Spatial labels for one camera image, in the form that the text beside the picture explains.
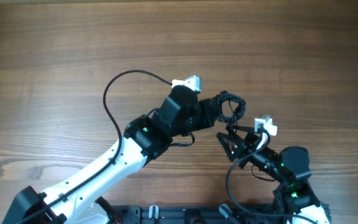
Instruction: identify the black left camera cable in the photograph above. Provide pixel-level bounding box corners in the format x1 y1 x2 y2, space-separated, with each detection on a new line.
14 69 173 224

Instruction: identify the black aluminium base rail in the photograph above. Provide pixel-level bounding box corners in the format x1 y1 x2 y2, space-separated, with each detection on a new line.
106 205 290 224

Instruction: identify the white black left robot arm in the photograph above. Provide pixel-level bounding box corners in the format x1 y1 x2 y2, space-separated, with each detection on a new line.
3 86 221 223

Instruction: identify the black right camera cable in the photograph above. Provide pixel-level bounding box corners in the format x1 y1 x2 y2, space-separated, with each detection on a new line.
225 130 319 224

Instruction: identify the black USB cable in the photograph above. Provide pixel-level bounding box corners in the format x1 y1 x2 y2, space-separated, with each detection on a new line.
212 90 247 132

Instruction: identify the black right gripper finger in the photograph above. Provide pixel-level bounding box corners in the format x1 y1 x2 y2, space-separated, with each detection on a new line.
227 124 255 134
216 131 244 162

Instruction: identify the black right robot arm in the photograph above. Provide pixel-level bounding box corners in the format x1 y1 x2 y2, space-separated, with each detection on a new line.
216 123 331 223

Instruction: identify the black camera cable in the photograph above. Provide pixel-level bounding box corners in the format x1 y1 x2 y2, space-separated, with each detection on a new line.
225 130 319 224
14 69 173 224

